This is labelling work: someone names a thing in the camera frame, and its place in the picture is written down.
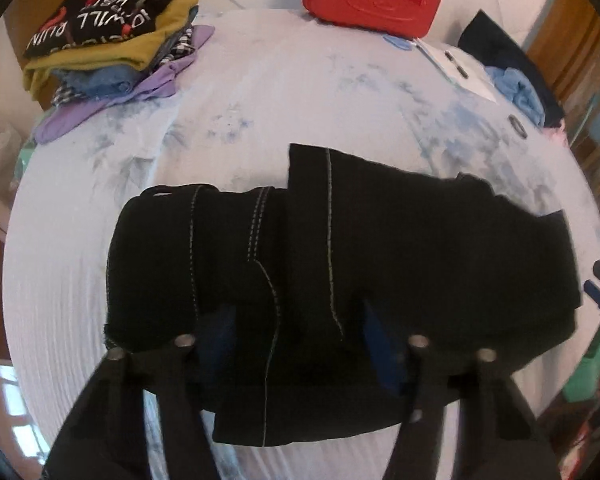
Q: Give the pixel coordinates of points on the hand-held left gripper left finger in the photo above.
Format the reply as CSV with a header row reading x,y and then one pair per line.
x,y
110,420

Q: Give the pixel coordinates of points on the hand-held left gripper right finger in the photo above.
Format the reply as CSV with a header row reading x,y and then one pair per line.
x,y
485,410

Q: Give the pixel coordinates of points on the black pants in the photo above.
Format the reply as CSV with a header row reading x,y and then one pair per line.
x,y
380,240

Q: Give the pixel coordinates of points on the stack of folded clothes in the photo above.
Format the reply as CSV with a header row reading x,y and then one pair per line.
x,y
80,117

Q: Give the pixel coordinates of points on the green cloth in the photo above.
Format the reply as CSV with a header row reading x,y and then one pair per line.
x,y
592,365

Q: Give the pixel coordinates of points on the pink garment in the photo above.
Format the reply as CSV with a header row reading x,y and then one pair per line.
x,y
557,134

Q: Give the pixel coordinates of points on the light blue garment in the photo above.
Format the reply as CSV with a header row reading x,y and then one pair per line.
x,y
517,90

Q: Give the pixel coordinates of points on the white notepad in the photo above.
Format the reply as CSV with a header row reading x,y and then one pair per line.
x,y
475,85

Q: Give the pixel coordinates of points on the dark navy garment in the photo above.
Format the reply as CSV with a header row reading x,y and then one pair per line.
x,y
500,42

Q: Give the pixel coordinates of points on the black marker pen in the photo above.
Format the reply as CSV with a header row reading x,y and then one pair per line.
x,y
456,63

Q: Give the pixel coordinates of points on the teal garment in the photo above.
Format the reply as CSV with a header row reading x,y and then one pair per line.
x,y
25,152

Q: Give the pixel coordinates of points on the blue denim garment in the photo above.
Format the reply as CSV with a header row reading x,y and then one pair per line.
x,y
105,80

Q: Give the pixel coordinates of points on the mustard yellow garment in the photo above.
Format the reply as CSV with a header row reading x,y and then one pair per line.
x,y
145,47

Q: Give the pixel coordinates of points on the black-white checked garment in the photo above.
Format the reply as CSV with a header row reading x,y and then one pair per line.
x,y
177,47

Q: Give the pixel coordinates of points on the black printed t-shirt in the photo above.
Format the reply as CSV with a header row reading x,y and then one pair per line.
x,y
100,15

